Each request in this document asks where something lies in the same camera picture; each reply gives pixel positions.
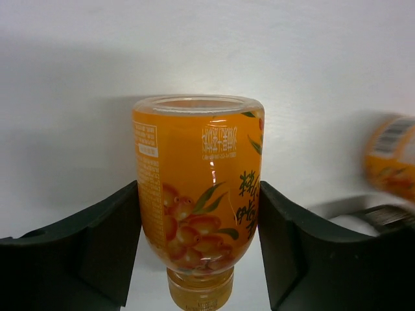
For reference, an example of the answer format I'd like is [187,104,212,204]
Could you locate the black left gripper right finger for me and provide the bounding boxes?
[258,182,414,310]

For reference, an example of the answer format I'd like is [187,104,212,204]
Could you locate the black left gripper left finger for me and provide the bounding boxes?
[1,181,141,310]

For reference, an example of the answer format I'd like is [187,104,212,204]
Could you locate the orange fruit label bottle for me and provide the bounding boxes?
[132,95,265,310]

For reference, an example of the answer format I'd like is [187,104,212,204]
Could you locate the clear bottle black label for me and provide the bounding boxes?
[307,194,414,237]

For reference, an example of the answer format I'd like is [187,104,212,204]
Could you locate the orange bottle with gold cap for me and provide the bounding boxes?
[363,115,414,203]

